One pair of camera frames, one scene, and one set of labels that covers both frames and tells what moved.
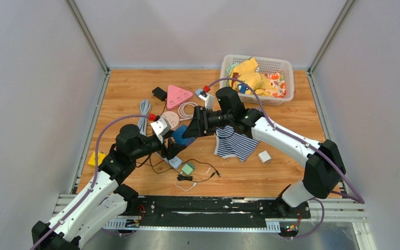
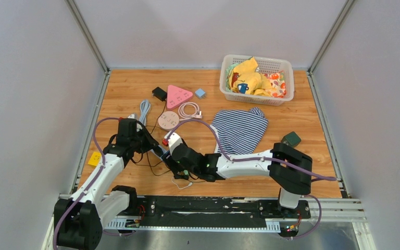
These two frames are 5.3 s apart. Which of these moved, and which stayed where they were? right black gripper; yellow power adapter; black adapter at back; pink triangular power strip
Moved: right black gripper
Stayed: pink triangular power strip; black adapter at back; yellow power adapter
